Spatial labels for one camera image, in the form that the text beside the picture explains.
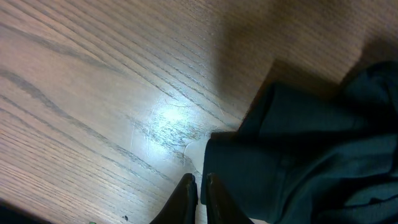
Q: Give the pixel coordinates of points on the black polo shirt with logo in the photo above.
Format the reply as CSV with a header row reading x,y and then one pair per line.
x,y
299,159

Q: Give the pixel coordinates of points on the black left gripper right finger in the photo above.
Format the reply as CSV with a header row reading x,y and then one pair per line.
x,y
220,206

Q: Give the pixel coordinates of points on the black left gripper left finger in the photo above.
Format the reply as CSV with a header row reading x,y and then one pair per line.
x,y
181,206

